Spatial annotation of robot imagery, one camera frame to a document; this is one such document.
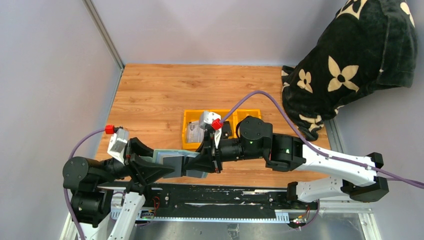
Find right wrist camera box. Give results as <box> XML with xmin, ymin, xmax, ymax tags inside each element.
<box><xmin>199</xmin><ymin>110</ymin><xmax>223</xmax><ymax>149</ymax></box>

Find silver cards in bin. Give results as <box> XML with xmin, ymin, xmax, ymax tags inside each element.
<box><xmin>186</xmin><ymin>120</ymin><xmax>204</xmax><ymax>144</ymax></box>

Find yellow left plastic bin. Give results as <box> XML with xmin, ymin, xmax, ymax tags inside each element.
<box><xmin>181</xmin><ymin>109</ymin><xmax>204</xmax><ymax>151</ymax></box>

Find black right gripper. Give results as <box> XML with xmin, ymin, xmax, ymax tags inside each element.
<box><xmin>184</xmin><ymin>130</ymin><xmax>265</xmax><ymax>174</ymax></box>

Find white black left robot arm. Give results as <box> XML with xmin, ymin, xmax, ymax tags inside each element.
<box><xmin>62</xmin><ymin>137</ymin><xmax>175</xmax><ymax>240</ymax></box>

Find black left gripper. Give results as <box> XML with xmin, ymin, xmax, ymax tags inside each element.
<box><xmin>96</xmin><ymin>134</ymin><xmax>175</xmax><ymax>183</ymax></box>

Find mint green leather card holder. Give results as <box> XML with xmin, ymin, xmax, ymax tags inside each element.
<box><xmin>152</xmin><ymin>149</ymin><xmax>208</xmax><ymax>179</ymax></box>

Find yellow middle plastic bin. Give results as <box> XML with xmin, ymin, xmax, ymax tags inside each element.
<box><xmin>211</xmin><ymin>109</ymin><xmax>237</xmax><ymax>140</ymax></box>

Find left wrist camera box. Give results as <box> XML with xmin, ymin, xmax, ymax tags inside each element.
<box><xmin>107</xmin><ymin>128</ymin><xmax>130</xmax><ymax>164</ymax></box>

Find aluminium frame post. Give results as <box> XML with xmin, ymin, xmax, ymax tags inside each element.
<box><xmin>82</xmin><ymin>0</ymin><xmax>125</xmax><ymax>72</ymax></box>

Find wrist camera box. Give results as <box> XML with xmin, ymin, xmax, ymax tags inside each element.
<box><xmin>199</xmin><ymin>110</ymin><xmax>223</xmax><ymax>149</ymax></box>
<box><xmin>107</xmin><ymin>128</ymin><xmax>130</xmax><ymax>164</ymax></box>

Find black floral blanket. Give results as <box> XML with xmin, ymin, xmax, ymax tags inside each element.
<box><xmin>281</xmin><ymin>0</ymin><xmax>418</xmax><ymax>142</ymax></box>

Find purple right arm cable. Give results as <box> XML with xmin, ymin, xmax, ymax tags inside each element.
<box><xmin>218</xmin><ymin>90</ymin><xmax>424</xmax><ymax>191</ymax></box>

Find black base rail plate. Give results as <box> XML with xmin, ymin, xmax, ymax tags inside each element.
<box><xmin>135</xmin><ymin>183</ymin><xmax>319</xmax><ymax>225</ymax></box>

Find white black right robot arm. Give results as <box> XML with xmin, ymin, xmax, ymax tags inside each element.
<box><xmin>181</xmin><ymin>116</ymin><xmax>389</xmax><ymax>209</ymax></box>

